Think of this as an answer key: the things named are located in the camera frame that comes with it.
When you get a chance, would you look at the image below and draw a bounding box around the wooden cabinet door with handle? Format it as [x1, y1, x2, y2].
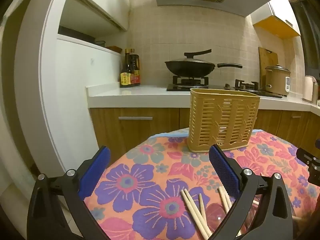
[89, 108, 180, 163]

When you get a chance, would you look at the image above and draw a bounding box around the floral tablecloth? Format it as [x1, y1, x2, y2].
[84, 129, 319, 239]

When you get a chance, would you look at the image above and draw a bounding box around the clear spoon brown handle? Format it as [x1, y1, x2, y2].
[206, 203, 226, 232]

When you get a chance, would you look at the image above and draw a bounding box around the wooden cutting board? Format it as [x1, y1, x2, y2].
[258, 47, 278, 90]

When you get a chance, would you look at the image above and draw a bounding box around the brown rice cooker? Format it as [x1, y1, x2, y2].
[265, 65, 291, 96]

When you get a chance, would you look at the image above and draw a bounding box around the dark sauce bottle red label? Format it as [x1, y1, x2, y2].
[130, 48, 140, 86]

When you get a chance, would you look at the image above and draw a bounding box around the tan plastic utensil basket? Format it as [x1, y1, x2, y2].
[187, 88, 260, 153]

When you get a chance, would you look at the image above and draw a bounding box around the white refrigerator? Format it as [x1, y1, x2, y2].
[15, 0, 126, 181]

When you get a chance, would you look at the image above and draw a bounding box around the white upper wall cabinet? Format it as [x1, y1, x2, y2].
[251, 2, 300, 40]

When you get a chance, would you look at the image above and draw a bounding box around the wooden chopstick pair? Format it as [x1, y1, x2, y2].
[181, 189, 212, 239]

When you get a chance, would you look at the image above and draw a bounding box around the black wok with lid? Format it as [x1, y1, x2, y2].
[165, 49, 243, 78]

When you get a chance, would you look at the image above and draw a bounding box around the white upper left cabinet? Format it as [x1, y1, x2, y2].
[60, 0, 130, 38]

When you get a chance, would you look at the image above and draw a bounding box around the dark soy sauce bottle front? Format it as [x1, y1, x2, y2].
[120, 49, 135, 88]

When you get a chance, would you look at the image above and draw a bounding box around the black gas stove top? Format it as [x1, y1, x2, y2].
[167, 76, 282, 99]

